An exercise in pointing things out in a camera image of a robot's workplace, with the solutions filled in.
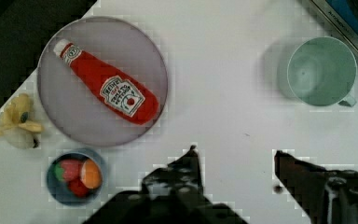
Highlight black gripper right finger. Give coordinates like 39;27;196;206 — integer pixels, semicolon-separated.
274;150;358;224

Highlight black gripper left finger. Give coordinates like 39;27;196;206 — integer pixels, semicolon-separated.
83;146;248;224

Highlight red plush tomato toy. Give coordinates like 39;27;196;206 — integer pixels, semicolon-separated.
68;178;90;198

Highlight plush strawberry toy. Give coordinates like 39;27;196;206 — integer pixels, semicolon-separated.
54;159;83;182

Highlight red plush ketchup bottle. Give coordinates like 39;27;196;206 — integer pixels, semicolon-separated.
53;39;158;125

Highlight small blue bowl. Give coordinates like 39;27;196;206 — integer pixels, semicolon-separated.
46;148;106;206

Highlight green plastic cup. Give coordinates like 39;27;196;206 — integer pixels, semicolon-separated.
277;36;357;107

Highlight grey round plate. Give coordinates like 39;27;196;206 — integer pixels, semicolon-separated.
37;16;169;147

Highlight yellow plush banana toy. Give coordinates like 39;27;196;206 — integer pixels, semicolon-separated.
0;93;44;149

